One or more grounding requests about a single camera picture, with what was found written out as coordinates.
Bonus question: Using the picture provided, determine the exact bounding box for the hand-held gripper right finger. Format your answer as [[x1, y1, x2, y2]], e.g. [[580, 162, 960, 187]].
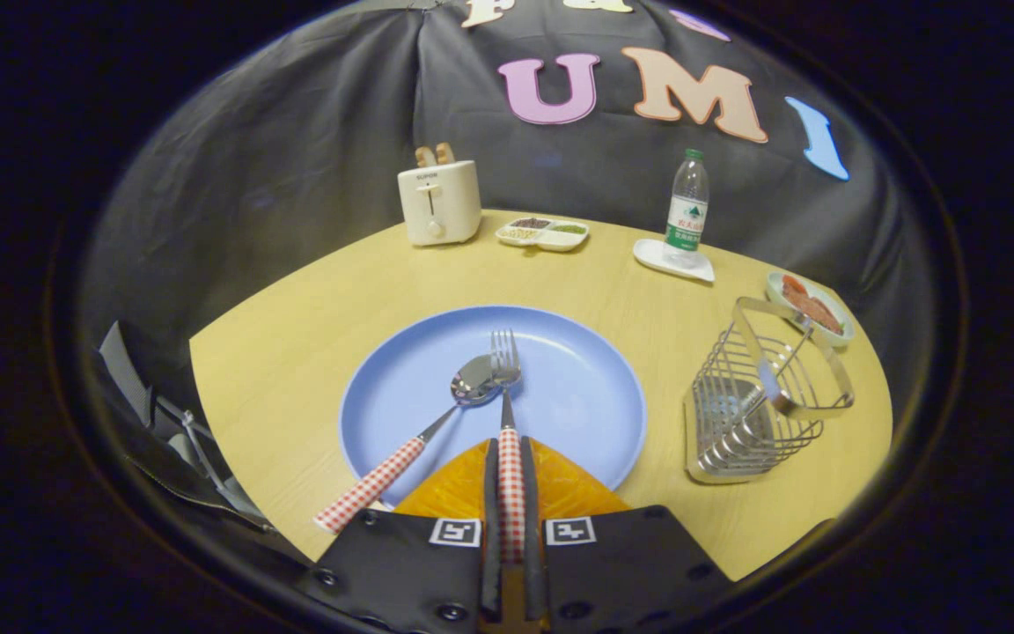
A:
[[520, 436, 733, 634]]

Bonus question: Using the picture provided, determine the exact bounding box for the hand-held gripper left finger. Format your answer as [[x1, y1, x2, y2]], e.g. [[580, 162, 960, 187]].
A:
[[299, 438, 503, 634]]

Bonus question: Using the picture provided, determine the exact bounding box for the fork with checkered handle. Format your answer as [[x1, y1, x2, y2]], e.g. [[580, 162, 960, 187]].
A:
[[490, 329, 526, 566]]

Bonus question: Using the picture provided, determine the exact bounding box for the blue round plate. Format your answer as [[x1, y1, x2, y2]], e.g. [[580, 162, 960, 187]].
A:
[[339, 305, 648, 509]]

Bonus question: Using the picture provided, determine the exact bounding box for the white divided condiment dish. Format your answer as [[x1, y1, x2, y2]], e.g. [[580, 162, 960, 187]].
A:
[[496, 217, 591, 254]]

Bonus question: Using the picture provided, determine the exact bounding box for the white rectangular coaster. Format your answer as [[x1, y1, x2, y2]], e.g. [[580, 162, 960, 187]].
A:
[[633, 239, 716, 284]]

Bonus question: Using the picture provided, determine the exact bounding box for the white toaster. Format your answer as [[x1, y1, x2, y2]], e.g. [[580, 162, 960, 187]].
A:
[[397, 159, 482, 247]]

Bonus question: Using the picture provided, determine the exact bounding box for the clear plastic water bottle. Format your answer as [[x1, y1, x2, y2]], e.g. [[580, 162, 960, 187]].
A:
[[663, 148, 710, 269]]

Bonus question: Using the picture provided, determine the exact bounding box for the small plate with red food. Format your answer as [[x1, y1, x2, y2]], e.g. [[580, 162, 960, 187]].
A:
[[766, 270, 856, 348]]

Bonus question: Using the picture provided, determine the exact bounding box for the black backdrop cloth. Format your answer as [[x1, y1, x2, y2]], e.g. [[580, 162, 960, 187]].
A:
[[76, 0, 939, 494]]

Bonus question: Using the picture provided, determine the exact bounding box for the spoon with checkered handle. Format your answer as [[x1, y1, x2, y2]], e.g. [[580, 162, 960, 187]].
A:
[[314, 354, 501, 534]]

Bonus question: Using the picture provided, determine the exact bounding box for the metal wire cutlery holder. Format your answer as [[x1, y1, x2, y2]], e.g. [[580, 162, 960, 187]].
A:
[[685, 297, 856, 485]]

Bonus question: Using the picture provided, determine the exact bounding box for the grey folding chair frame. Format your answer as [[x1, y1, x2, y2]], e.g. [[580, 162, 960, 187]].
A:
[[99, 321, 272, 531]]

